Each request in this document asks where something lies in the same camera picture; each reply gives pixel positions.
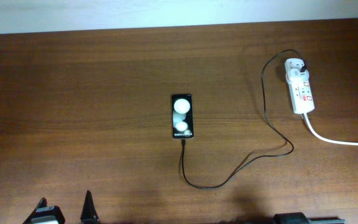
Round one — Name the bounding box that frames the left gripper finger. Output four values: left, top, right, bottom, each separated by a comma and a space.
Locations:
80, 190, 100, 224
23, 197, 47, 224

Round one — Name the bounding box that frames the black charger cable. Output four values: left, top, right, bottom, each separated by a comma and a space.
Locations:
180, 49, 308, 190

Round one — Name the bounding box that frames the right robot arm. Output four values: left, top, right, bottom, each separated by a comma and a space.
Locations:
273, 212, 346, 224

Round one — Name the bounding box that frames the white charger plug adapter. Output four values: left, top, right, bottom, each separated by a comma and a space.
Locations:
286, 68, 309, 84

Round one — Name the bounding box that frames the white power strip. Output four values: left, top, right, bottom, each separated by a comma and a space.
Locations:
285, 58, 314, 114

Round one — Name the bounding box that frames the white power strip cord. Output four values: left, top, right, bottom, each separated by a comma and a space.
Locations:
301, 112, 358, 148

